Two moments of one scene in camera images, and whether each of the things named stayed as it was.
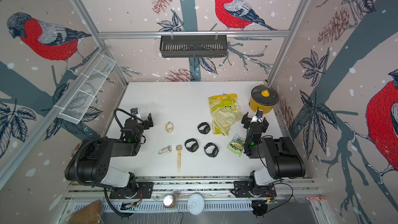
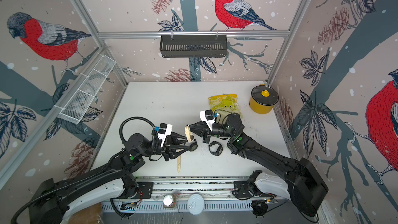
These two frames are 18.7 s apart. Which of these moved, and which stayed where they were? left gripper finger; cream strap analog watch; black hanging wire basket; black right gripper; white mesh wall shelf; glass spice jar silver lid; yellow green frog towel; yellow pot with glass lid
Moved: black right gripper; left gripper finger; cream strap analog watch
Stayed: yellow pot with glass lid; white mesh wall shelf; yellow green frog towel; glass spice jar silver lid; black hanging wire basket
